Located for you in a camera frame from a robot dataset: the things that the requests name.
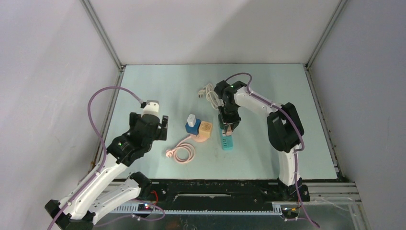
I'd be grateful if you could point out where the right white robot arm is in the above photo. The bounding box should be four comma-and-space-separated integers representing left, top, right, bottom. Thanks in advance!
214, 80, 305, 203

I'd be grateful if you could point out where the blue cube socket adapter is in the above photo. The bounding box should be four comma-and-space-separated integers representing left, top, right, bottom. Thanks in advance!
185, 119, 201, 136

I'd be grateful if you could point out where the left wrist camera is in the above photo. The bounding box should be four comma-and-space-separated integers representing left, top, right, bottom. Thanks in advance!
141, 100, 159, 117

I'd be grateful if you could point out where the teal power strip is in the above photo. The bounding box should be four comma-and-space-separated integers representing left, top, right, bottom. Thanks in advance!
218, 114, 233, 150

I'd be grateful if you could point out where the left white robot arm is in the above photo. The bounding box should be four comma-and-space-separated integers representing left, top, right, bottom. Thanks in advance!
45, 112, 169, 230

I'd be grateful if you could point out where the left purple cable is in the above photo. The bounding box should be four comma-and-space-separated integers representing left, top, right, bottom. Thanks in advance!
47, 86, 166, 230

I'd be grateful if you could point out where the black front rail frame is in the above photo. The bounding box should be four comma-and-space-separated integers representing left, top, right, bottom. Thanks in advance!
139, 179, 310, 212

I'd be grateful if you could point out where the white coiled power cord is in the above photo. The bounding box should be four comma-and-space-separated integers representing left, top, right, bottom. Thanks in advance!
197, 83, 224, 111

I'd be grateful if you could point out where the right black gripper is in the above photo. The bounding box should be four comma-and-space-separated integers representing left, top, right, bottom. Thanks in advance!
218, 105, 241, 134

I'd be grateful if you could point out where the yellow cube socket adapter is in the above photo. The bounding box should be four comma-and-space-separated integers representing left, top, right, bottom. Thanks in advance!
198, 121, 213, 138

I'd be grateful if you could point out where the white usb charger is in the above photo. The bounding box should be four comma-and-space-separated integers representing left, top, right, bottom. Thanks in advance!
187, 114, 197, 127

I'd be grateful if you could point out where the pink round power strip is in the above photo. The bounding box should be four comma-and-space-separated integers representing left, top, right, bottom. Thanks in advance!
190, 134, 209, 143

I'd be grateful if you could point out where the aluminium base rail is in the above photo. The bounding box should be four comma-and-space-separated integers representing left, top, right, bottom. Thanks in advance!
90, 179, 370, 230

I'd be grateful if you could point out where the pink coiled cord with plug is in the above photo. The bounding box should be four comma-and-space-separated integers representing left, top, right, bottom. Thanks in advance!
165, 135, 197, 164

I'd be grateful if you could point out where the small pink plug adapter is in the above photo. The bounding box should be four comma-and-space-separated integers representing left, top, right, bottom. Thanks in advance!
225, 126, 232, 136

